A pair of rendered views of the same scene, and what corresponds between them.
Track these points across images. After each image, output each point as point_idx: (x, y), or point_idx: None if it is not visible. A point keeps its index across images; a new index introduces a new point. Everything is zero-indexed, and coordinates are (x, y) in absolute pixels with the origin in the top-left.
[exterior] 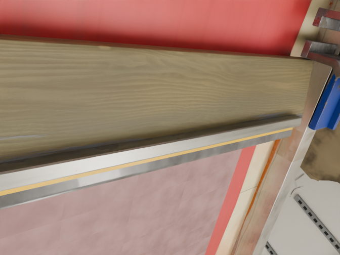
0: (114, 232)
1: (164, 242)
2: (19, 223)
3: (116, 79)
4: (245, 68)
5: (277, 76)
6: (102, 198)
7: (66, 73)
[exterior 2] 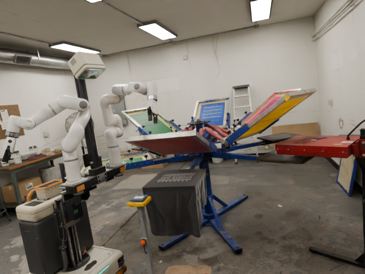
0: (173, 147)
1: (180, 145)
2: (165, 148)
3: None
4: None
5: None
6: (172, 148)
7: None
